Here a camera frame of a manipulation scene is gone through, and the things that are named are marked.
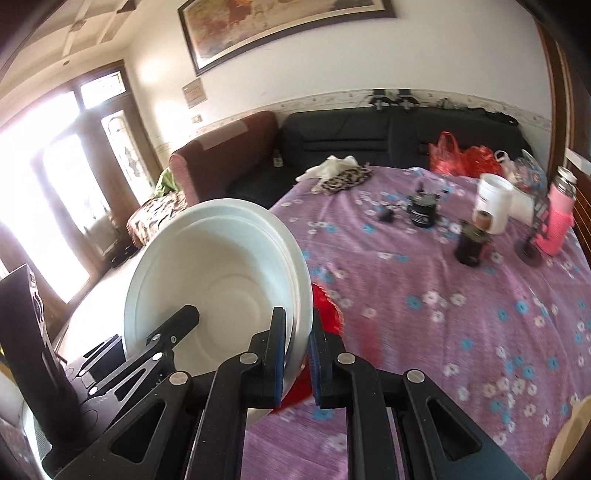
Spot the pink sleeved thermos bottle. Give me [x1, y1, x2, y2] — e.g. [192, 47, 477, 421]
[536, 166, 578, 257]

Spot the red wall plaque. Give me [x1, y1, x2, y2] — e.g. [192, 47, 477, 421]
[182, 78, 208, 109]

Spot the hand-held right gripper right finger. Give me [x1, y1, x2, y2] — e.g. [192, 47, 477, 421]
[309, 318, 532, 480]

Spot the pale plastic bag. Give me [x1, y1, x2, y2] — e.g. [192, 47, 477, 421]
[495, 150, 514, 180]

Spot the red glass plate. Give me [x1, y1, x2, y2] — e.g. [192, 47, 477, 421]
[277, 281, 345, 411]

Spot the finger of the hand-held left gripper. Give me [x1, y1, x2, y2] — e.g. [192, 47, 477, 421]
[85, 336, 125, 381]
[90, 305, 200, 398]

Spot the leopard print cloth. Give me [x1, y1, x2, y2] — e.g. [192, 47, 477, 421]
[311, 167, 374, 195]

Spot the black phone stand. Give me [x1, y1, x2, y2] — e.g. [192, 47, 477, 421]
[515, 198, 552, 267]

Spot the brown armchair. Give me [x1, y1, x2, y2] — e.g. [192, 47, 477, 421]
[168, 111, 280, 208]

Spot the framed painting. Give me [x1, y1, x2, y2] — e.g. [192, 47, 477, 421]
[178, 0, 397, 77]

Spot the black device with brown cap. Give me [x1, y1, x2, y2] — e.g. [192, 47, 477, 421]
[455, 210, 492, 267]

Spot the white bowl with lined rim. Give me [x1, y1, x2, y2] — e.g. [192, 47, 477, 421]
[124, 198, 315, 425]

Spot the wooden door frame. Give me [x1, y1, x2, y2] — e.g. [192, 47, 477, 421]
[536, 18, 591, 185]

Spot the white cloth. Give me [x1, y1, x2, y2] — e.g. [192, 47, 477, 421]
[295, 155, 358, 183]

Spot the wooden glass door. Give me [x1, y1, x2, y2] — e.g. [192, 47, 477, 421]
[0, 60, 162, 333]

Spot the cream bowl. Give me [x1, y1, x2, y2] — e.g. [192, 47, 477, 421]
[547, 401, 591, 480]

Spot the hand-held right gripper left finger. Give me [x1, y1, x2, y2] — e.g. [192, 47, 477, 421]
[53, 307, 289, 480]

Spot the green cloth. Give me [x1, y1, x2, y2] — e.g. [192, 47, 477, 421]
[154, 168, 181, 195]

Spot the white plastic jar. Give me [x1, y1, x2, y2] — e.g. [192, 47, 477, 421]
[473, 173, 514, 234]

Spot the black sofa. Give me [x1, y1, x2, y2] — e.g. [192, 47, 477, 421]
[226, 107, 536, 208]

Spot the black cylindrical device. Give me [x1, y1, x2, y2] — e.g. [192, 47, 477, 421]
[409, 182, 439, 228]

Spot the brick pattern cabinet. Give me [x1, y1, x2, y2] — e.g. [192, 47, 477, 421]
[566, 148, 591, 250]

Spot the leopard print stool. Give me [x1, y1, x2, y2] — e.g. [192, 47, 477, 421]
[127, 189, 188, 245]

